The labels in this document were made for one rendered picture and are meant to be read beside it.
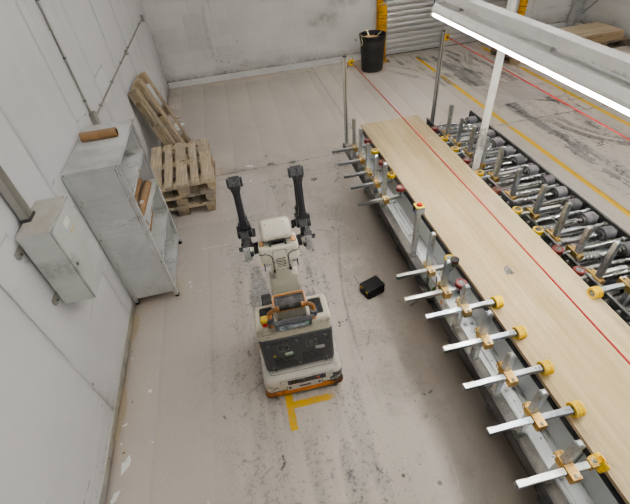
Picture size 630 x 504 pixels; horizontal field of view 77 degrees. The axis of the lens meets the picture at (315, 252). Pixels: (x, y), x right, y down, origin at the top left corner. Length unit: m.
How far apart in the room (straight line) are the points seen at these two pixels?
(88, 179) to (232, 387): 2.04
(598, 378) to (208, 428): 2.65
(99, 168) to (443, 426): 3.29
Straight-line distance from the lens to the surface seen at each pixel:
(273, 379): 3.23
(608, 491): 2.65
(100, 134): 4.04
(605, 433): 2.65
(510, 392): 2.91
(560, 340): 2.89
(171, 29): 9.67
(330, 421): 3.34
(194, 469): 3.41
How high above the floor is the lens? 3.04
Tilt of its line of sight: 43 degrees down
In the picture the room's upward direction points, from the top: 6 degrees counter-clockwise
